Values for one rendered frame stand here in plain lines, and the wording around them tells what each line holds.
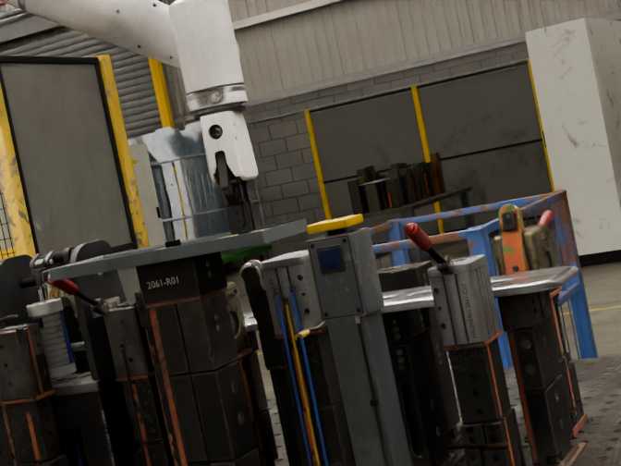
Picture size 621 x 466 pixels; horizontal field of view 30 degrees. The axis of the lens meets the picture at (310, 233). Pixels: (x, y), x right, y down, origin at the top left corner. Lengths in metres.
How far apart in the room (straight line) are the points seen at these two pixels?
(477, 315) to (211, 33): 0.54
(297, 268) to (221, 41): 0.37
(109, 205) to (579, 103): 5.07
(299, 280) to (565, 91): 8.10
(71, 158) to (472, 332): 3.96
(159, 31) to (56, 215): 3.61
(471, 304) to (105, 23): 0.65
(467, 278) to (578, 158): 8.14
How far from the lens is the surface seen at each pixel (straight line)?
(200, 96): 1.62
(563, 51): 9.78
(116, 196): 5.74
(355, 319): 1.56
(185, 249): 1.62
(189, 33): 1.63
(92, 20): 1.66
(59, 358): 2.00
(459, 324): 1.68
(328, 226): 1.55
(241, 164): 1.60
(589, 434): 2.06
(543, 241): 2.03
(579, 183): 9.80
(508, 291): 1.77
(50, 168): 5.33
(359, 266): 1.55
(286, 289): 1.77
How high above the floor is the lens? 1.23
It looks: 3 degrees down
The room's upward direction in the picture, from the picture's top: 11 degrees counter-clockwise
